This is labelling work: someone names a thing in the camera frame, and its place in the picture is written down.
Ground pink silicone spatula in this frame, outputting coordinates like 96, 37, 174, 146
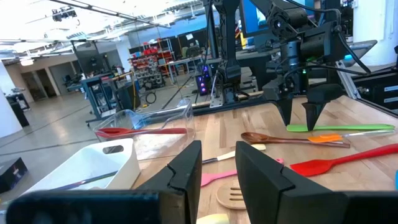
200, 157, 284, 187

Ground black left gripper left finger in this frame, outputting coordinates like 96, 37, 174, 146
136, 139, 203, 224

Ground blue screen monitor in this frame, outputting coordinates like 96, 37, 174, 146
239, 0, 269, 37

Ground orange spatula clear handle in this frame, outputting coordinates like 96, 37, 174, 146
307, 129, 397, 144

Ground red parts shelf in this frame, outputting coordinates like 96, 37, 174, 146
130, 46, 175, 91

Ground red slotted spoon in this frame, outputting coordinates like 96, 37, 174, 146
95, 126, 189, 139

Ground white plastic bin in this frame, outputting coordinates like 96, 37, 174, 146
23, 138, 141, 195

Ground black overhead camera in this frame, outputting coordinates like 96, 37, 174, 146
51, 6, 78, 22

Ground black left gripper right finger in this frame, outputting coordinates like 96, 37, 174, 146
234, 140, 349, 224

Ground dark monitor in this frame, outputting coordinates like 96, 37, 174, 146
341, 39, 379, 68

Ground black rig frame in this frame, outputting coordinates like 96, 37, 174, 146
191, 0, 398, 118

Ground clear plastic bin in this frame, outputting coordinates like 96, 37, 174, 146
93, 98, 197, 162

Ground black floor box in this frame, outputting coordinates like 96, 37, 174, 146
0, 157, 28, 194

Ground blue grey workbench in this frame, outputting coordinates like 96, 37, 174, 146
80, 73, 141, 121

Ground brown wooden spoon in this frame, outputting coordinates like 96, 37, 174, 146
241, 131, 351, 149

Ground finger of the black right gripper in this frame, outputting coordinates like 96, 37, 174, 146
301, 101, 328, 132
272, 97, 295, 127

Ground computer tower purple lights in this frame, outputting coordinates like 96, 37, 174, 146
195, 63, 213, 96

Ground red silicone spatula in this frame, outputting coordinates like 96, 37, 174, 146
289, 142, 398, 177

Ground cream handled butter knife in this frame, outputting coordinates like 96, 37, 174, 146
201, 143, 267, 165

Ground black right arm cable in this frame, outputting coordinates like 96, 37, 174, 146
281, 0, 373, 78

